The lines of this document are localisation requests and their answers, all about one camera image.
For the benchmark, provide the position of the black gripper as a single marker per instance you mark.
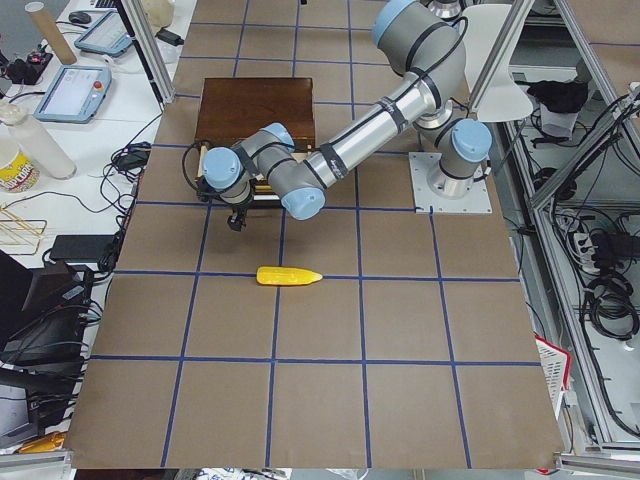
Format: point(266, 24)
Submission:
point(237, 212)

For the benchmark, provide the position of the wooden drawer with handle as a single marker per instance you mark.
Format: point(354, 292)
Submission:
point(265, 192)

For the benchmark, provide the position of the dark wooden drawer box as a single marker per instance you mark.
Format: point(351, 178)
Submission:
point(232, 109)

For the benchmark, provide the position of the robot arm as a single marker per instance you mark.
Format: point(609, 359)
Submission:
point(430, 57)

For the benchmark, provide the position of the yellow corn cob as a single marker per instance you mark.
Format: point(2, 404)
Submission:
point(286, 276)

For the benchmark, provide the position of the black power brick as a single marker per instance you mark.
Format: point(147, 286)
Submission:
point(169, 37)

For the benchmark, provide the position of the near blue teach pendant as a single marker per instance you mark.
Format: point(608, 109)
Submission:
point(75, 94)

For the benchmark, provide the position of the blue teach pendant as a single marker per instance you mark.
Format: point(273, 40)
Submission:
point(75, 94)
point(107, 36)

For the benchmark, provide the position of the frosted plastic bottle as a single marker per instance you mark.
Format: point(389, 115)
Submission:
point(36, 141)

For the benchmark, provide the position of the popcorn paper cup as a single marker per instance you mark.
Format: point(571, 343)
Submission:
point(18, 173)

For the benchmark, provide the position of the far blue teach pendant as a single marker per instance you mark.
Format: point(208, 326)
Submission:
point(107, 36)

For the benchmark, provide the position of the black computer mouse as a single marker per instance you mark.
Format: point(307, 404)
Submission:
point(81, 18)

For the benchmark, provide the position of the cardboard tube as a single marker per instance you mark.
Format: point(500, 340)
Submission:
point(43, 20)

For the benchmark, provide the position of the white chair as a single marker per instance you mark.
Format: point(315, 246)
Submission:
point(490, 41)

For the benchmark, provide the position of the white red plastic basket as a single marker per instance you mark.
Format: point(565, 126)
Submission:
point(556, 365)

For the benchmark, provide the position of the gold wire rack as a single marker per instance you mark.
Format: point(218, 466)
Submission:
point(20, 236)

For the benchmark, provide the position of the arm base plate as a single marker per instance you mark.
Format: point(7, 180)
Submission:
point(434, 192)

